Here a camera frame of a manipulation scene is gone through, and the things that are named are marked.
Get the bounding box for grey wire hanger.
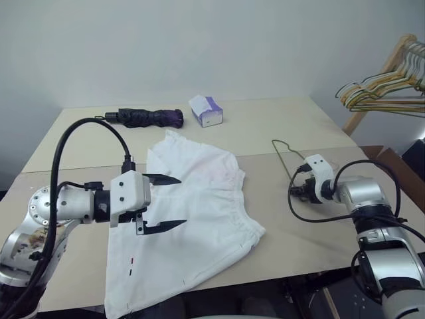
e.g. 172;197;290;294
351;41;425;110

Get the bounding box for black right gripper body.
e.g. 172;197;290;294
298;177;321;204

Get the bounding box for olive wire hanger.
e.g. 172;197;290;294
271;139;340;202

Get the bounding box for purple white tissue box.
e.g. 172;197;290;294
188;94;224;128

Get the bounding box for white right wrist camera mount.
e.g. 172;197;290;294
303;154;335;204

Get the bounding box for black box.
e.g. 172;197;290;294
400;137;425;167

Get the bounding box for green wire hanger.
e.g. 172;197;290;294
335;59;425;118

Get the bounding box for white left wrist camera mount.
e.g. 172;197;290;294
110;171;152;229

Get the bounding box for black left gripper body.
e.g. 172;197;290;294
118;207;149;235

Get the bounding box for bunch of wire hangers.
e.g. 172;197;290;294
339;43;425;114

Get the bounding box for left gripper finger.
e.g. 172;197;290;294
141;173;183;186
143;219;188;237

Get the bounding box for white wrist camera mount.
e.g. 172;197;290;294
303;154;335;204
110;171;152;229

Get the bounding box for white shorts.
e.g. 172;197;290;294
103;129;267;319

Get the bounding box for brown cardboard box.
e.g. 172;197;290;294
360;144;425;213

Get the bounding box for wooden hanger rack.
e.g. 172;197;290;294
341;33;425;137

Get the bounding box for folded black purple umbrella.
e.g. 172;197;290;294
94;108;185;130

